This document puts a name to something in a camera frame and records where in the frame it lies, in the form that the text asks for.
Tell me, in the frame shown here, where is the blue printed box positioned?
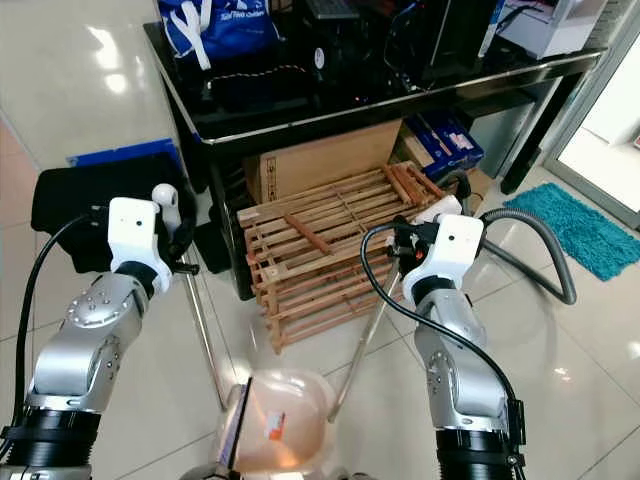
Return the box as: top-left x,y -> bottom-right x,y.
402,108 -> 486,183

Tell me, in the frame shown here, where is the black computer case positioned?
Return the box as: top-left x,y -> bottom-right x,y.
275,0 -> 401,101

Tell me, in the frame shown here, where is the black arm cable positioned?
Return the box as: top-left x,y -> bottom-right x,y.
361,223 -> 527,471
0,212 -> 111,471

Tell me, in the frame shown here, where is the grey ribbed vacuum hose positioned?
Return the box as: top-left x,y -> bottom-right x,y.
478,207 -> 579,306

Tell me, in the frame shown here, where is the pink long-handled dustpan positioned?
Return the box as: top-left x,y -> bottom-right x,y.
215,193 -> 465,479

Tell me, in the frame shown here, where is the teal shaggy floor mat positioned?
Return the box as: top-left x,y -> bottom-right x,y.
503,180 -> 640,283

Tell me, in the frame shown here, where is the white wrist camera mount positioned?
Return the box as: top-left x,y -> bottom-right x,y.
420,213 -> 487,291
106,196 -> 173,293

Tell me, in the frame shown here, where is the black glossy shelf table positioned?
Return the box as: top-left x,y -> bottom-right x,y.
143,20 -> 606,301

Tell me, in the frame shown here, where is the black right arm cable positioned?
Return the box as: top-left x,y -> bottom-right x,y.
361,223 -> 527,471

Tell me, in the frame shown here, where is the blue flat board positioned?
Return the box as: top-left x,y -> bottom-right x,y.
67,138 -> 173,168

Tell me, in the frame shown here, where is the white carton box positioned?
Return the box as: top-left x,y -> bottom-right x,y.
495,0 -> 611,59

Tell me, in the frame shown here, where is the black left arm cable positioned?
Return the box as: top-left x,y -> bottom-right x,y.
0,212 -> 111,471

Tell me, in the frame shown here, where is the broom with metal stick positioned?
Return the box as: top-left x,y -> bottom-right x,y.
150,182 -> 226,411

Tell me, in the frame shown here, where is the brown cardboard box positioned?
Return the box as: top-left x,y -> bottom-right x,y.
245,118 -> 406,206

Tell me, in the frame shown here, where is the black soft bag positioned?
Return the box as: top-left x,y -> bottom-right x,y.
28,152 -> 183,273

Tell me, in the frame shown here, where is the wooden slat crate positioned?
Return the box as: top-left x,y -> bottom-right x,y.
237,160 -> 441,353

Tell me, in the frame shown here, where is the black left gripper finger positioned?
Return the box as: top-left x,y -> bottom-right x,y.
176,205 -> 201,265

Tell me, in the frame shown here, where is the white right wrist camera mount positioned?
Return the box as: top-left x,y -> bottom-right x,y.
420,213 -> 487,291

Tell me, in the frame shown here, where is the blue white tote bag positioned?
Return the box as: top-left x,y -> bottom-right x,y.
157,0 -> 281,71

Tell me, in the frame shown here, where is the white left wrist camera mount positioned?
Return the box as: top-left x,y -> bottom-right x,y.
106,196 -> 173,293

